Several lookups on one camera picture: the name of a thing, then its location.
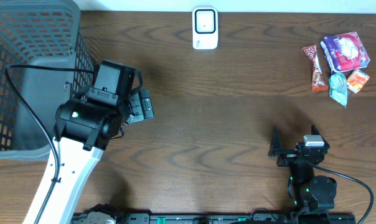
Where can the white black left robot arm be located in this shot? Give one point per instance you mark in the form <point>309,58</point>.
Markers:
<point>84,125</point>

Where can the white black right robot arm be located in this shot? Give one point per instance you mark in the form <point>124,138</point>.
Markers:
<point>312,194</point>

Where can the orange snack packet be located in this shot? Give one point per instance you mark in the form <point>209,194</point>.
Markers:
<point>357,80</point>

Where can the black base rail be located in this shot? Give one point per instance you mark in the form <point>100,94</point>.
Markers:
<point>144,218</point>

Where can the grey plastic lattice basket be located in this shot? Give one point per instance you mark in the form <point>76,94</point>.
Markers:
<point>43,63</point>

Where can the brown red chocolate bar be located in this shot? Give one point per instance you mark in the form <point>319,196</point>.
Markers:
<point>317,81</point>

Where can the purple pink tissue pack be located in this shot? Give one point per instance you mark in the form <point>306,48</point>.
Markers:
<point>344,52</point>

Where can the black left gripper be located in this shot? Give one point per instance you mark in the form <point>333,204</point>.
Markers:
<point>141,104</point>

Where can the green wet wipes packet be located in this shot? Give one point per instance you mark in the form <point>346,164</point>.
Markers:
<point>338,88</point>

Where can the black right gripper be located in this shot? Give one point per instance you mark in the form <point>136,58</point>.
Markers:
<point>276,145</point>

